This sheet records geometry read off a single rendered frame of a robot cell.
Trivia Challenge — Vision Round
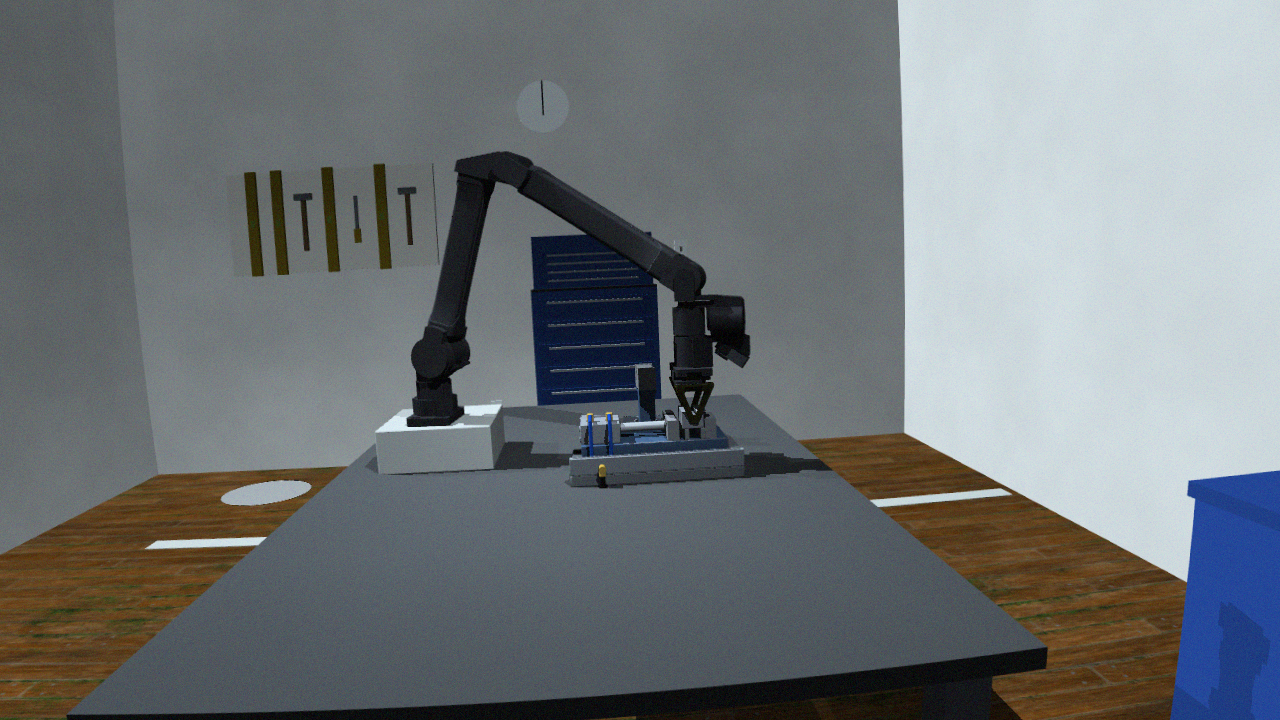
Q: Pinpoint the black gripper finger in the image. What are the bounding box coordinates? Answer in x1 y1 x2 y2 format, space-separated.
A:
675 382 714 424
669 375 701 407

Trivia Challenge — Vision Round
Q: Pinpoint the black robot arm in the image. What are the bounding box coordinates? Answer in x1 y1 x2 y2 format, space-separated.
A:
406 151 750 427

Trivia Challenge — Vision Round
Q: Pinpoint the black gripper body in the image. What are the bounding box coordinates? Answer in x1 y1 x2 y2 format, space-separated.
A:
669 334 713 386

